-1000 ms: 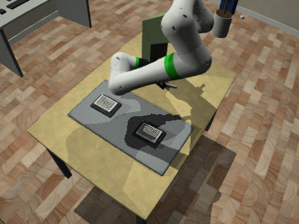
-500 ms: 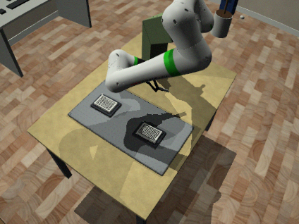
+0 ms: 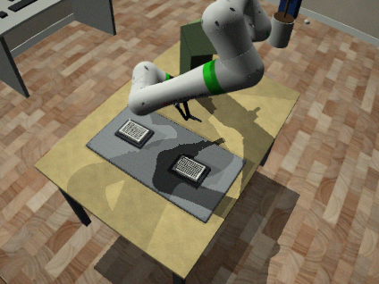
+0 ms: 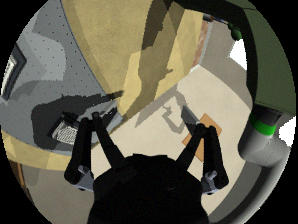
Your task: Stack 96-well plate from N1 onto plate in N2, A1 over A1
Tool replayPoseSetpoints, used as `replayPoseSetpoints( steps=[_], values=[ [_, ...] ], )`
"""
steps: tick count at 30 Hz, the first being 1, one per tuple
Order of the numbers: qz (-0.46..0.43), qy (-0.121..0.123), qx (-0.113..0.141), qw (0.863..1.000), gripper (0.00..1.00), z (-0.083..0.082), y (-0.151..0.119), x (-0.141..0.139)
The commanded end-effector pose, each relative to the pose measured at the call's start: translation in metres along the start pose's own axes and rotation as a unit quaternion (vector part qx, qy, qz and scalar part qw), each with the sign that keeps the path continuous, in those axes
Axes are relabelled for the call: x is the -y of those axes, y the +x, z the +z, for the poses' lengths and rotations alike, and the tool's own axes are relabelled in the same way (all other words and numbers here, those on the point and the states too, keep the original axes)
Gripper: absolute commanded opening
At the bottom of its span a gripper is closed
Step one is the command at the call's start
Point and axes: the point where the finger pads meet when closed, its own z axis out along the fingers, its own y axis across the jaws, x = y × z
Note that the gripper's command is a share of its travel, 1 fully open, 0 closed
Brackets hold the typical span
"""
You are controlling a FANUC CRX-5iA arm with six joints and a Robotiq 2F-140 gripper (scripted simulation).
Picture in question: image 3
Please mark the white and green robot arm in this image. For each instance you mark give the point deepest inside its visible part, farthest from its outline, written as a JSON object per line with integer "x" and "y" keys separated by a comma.
{"x": 240, "y": 66}

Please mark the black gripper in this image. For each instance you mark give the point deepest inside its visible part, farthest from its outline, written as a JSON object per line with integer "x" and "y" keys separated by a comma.
{"x": 187, "y": 111}

